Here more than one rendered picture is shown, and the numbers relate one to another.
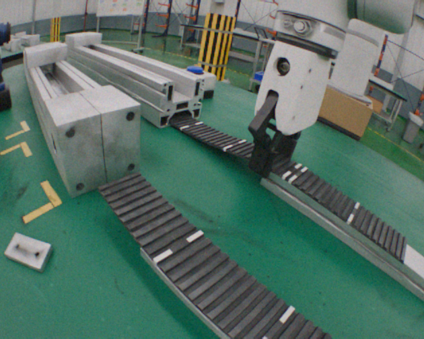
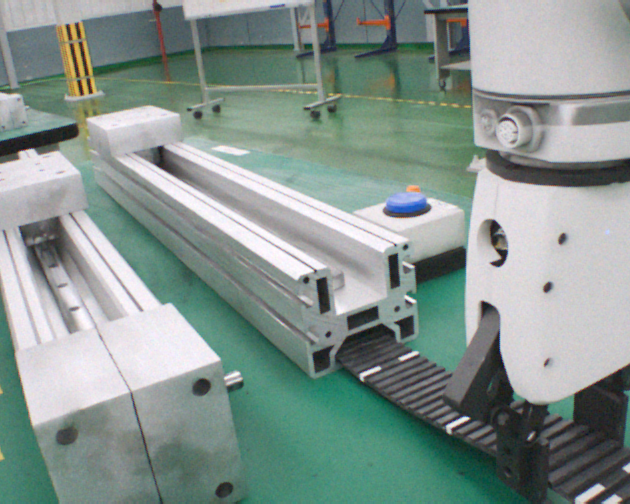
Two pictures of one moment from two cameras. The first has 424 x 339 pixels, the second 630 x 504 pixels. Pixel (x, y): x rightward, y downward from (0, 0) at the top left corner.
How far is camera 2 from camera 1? 0.12 m
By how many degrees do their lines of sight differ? 26
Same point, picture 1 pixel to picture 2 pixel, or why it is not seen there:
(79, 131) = (88, 430)
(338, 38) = (629, 122)
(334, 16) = (598, 66)
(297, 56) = (517, 214)
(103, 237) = not seen: outside the picture
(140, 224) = not seen: outside the picture
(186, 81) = (366, 253)
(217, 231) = not seen: outside the picture
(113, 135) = (168, 430)
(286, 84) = (508, 287)
